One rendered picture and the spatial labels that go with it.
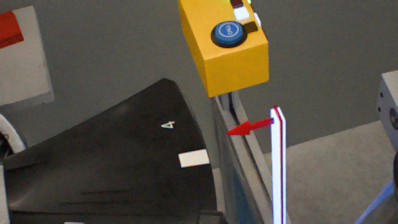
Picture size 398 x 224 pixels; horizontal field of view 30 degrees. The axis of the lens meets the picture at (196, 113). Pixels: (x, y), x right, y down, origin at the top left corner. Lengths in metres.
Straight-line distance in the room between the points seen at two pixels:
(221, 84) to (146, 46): 0.63
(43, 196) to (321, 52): 1.23
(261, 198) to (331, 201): 1.02
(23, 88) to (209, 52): 0.44
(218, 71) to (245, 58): 0.04
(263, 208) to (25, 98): 0.49
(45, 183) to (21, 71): 0.60
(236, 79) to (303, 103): 0.96
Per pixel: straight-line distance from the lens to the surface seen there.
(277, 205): 1.02
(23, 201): 0.84
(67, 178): 0.84
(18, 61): 1.45
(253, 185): 1.20
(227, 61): 1.10
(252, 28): 1.11
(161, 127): 0.87
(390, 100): 1.15
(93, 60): 1.73
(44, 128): 1.88
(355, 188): 2.22
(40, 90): 1.38
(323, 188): 2.21
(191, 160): 0.85
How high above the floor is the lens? 1.87
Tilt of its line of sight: 52 degrees down
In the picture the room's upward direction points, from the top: 9 degrees counter-clockwise
